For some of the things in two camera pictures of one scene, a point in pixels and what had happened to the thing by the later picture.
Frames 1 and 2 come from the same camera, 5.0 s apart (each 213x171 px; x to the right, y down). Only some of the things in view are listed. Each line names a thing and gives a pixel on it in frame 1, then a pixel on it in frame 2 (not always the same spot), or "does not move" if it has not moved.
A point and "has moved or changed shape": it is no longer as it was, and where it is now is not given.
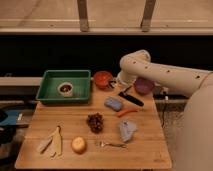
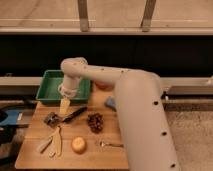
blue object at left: (11, 118) does not move
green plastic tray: (64, 86) does not move
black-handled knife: (130, 98) has moved or changed shape
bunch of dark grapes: (95, 120) does not move
